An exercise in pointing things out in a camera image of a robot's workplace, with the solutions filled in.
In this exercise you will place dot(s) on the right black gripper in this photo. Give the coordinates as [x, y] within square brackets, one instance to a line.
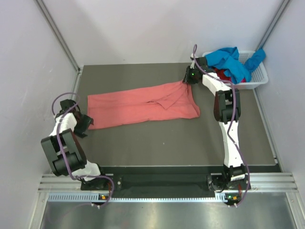
[186, 79]

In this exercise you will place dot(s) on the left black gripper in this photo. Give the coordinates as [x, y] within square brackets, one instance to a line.
[87, 121]

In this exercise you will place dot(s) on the pink t shirt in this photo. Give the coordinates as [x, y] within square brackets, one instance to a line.
[163, 102]

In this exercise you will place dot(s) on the white plastic basket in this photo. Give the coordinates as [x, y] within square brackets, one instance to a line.
[259, 76]

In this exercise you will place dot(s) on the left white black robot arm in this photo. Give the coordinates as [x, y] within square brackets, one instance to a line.
[62, 147]

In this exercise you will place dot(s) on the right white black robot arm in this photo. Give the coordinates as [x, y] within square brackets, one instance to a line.
[227, 112]

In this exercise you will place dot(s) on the red t shirt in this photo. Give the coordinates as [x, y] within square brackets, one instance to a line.
[235, 75]

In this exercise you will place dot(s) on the blue t shirt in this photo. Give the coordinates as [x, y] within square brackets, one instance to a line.
[228, 58]

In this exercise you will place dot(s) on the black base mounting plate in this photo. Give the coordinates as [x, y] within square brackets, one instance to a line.
[166, 182]

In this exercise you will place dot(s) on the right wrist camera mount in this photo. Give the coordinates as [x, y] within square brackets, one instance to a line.
[192, 57]

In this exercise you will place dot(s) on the right aluminium corner post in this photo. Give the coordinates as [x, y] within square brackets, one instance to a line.
[273, 23]

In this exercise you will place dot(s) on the aluminium corner post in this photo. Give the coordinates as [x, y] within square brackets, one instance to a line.
[58, 35]
[273, 23]

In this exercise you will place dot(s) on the left aluminium corner post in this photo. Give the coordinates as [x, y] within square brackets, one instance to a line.
[58, 35]

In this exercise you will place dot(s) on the slotted cable duct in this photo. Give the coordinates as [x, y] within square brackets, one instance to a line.
[100, 198]

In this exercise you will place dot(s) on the aluminium frame rail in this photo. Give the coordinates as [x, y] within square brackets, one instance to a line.
[259, 182]

